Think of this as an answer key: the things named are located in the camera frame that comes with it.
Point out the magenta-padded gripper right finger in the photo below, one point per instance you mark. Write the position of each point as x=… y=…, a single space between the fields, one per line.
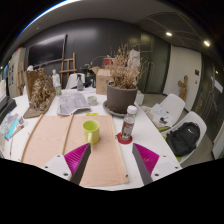
x=148 y=160

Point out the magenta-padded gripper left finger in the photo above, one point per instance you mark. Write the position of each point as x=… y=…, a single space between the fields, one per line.
x=75 y=160

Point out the clear plastic drink bottle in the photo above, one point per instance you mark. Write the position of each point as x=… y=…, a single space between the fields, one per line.
x=128 y=125

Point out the light wooden drawing board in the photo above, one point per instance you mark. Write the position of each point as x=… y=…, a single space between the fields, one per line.
x=50 y=140

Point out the yellow-green mug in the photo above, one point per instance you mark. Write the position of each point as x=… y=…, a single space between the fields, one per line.
x=90 y=131

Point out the flat round red coaster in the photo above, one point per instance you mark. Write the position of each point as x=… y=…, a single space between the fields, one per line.
x=120 y=140

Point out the black backpack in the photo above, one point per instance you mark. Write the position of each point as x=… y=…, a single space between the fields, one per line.
x=183 y=138

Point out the white papers stack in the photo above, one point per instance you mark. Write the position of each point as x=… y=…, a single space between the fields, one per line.
x=160 y=113

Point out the small yellow packet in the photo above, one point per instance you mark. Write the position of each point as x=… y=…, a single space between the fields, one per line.
x=91 y=114

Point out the printed newspaper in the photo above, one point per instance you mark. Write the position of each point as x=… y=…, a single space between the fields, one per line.
x=71 y=103

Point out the grey pot saucer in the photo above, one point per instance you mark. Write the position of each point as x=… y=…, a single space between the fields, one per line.
x=108 y=110

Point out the small white round container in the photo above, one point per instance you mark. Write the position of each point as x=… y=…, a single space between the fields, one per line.
x=92 y=100

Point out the white plastic chair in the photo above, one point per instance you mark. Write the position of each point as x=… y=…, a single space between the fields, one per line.
x=175 y=103
x=193 y=117
x=70 y=81

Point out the dried plant in grey pot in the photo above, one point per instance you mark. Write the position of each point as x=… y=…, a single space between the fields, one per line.
x=121 y=98

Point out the green translucent bottle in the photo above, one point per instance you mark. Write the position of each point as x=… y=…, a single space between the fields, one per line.
x=58 y=91

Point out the golden brown relief sculpture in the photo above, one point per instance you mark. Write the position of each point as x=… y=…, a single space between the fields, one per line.
x=41 y=93

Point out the grey spray bottle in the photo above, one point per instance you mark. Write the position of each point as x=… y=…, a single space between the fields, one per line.
x=80 y=85

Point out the brown cardboard box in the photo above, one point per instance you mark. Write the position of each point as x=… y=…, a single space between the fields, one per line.
x=102 y=83

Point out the white plaster figurine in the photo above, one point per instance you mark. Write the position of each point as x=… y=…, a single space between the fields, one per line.
x=55 y=78

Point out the black flat case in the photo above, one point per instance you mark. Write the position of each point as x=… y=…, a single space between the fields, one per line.
x=6 y=106

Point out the wooden easel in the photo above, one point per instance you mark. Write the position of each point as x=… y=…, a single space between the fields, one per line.
x=67 y=68

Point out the white plaster bust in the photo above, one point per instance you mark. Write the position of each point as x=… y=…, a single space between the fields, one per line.
x=30 y=68

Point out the tall white plaster statue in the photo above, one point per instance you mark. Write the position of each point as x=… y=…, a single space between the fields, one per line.
x=134 y=58

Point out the red box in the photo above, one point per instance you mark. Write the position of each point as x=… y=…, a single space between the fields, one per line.
x=108 y=61

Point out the long ceiling light strip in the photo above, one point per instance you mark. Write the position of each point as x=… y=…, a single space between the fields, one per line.
x=65 y=2

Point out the wooden figure on wall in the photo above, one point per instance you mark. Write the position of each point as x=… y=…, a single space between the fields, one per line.
x=183 y=87

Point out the black wall screen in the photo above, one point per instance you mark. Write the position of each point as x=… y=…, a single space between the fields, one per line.
x=46 y=50

